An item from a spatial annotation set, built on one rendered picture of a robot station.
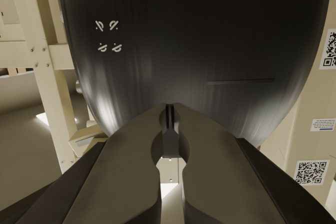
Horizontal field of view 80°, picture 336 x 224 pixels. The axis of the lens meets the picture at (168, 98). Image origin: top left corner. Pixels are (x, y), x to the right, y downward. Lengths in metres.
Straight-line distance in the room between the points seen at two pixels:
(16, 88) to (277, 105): 7.79
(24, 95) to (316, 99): 7.84
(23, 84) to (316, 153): 7.77
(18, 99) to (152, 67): 7.81
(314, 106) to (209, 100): 0.33
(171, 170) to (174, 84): 0.67
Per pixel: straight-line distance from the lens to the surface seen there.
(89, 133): 0.99
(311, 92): 0.50
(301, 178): 0.62
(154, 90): 0.21
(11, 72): 7.56
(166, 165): 0.84
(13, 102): 7.97
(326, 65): 0.50
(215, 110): 0.23
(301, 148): 0.56
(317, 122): 0.54
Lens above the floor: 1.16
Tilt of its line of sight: 21 degrees up
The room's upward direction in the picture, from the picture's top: 178 degrees clockwise
